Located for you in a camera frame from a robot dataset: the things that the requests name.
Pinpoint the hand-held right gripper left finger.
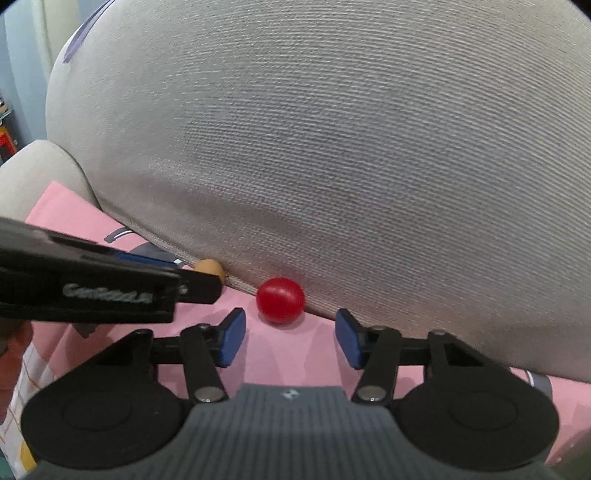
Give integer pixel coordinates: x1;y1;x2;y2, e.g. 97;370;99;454
99;308;246;404

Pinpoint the red cherry tomato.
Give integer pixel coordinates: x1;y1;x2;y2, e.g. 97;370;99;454
257;277;306;325

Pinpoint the small brown longan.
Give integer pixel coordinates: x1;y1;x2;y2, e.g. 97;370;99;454
194;260;226;284

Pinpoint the beige sofa back cushion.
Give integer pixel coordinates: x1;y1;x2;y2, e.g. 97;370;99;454
45;0;591;384

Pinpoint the lilac ribbon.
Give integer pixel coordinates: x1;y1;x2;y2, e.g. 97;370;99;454
62;0;112;64

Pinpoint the pink printed blanket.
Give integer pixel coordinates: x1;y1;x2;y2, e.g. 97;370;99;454
0;181;591;480

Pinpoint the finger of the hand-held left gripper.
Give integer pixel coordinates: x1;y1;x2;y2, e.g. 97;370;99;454
174;270;223;305
115;250;186;272

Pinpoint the beige sofa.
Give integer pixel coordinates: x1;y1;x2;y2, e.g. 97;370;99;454
0;140;101;223

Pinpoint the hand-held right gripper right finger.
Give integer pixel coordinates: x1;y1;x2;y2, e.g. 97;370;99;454
335;308;488;406

